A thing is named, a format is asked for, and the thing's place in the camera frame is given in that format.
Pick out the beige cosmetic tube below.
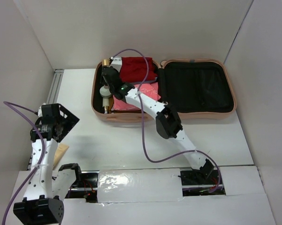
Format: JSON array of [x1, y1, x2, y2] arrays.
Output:
[[53, 143, 69, 168]]

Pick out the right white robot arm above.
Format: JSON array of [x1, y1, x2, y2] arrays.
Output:
[[101, 57, 216, 184]]

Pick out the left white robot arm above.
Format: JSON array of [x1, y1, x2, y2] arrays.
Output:
[[13, 103, 83, 225]]

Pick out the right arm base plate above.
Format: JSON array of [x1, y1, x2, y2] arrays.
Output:
[[178, 170, 226, 197]]

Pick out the pink suitcase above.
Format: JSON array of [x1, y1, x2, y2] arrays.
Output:
[[91, 58, 236, 123]]

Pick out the aluminium rail frame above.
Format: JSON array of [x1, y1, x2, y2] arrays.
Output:
[[26, 69, 64, 171]]

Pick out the gold cosmetic bottles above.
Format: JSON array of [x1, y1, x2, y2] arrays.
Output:
[[102, 97, 109, 114]]

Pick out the dark red garment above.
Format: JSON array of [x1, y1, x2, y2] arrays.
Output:
[[120, 57, 157, 83]]

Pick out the coral pink patterned garment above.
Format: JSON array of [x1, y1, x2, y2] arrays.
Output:
[[112, 82, 161, 112]]

